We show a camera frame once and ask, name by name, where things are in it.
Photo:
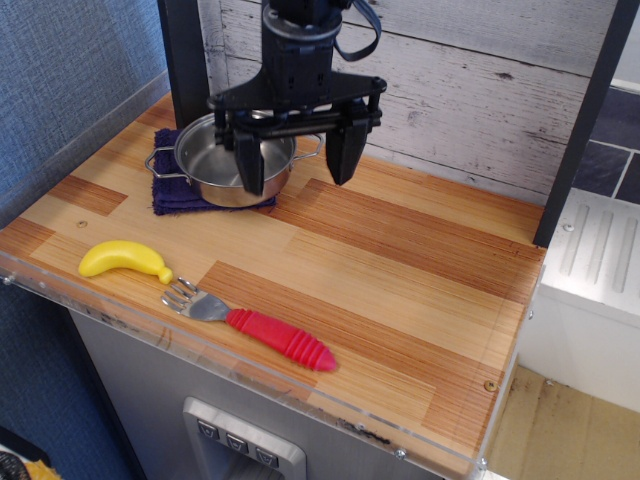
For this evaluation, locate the yellow toy banana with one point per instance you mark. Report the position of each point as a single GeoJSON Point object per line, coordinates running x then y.
{"type": "Point", "coordinates": [125, 254]}

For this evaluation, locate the black right frame post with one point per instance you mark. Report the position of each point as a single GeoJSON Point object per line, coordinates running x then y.
{"type": "Point", "coordinates": [612, 48]}

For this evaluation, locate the white ribbed cabinet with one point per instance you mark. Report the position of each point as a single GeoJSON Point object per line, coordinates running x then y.
{"type": "Point", "coordinates": [583, 325]}

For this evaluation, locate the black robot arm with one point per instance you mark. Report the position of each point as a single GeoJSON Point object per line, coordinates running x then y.
{"type": "Point", "coordinates": [296, 91]}

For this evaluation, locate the silver dispenser button panel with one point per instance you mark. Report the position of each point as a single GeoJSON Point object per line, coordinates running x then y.
{"type": "Point", "coordinates": [228, 447]}

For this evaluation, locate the purple folded towel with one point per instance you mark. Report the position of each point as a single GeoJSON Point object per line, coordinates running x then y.
{"type": "Point", "coordinates": [174, 195]}

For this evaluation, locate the yellow black object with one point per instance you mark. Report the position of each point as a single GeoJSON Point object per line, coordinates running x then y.
{"type": "Point", "coordinates": [14, 467]}

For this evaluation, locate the black frame post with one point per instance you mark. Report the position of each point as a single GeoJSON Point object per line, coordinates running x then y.
{"type": "Point", "coordinates": [612, 48]}
{"type": "Point", "coordinates": [185, 59]}

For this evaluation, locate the fork with red handle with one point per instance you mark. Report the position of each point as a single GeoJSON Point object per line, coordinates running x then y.
{"type": "Point", "coordinates": [294, 343]}

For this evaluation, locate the black left frame post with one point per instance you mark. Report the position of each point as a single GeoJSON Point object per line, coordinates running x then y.
{"type": "Point", "coordinates": [185, 59]}

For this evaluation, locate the stainless steel pot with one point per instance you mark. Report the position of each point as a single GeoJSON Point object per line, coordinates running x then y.
{"type": "Point", "coordinates": [211, 171]}

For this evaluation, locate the clear acrylic table edge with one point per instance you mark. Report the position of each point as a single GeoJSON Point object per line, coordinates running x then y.
{"type": "Point", "coordinates": [396, 407]}

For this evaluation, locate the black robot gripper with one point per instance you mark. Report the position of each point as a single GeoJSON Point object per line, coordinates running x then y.
{"type": "Point", "coordinates": [298, 92]}

